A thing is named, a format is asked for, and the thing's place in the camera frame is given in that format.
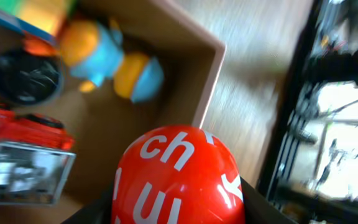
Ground multicolour puzzle cube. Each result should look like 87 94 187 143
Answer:
0 0 76 45

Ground black metal frame rack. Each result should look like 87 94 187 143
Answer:
257 0 358 223

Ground orange blue duck toy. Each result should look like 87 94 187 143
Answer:
22 18 165 105

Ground black round cap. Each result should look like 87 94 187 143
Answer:
0 49 64 106

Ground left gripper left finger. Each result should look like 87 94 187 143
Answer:
62 183 114 224

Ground red letter polyhedral die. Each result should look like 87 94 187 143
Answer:
111 125 246 224

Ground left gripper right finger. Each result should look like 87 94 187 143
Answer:
241 177 296 224

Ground beige open cardboard box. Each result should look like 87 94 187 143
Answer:
0 0 225 223

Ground red toy car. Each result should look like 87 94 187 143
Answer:
0 103 76 206

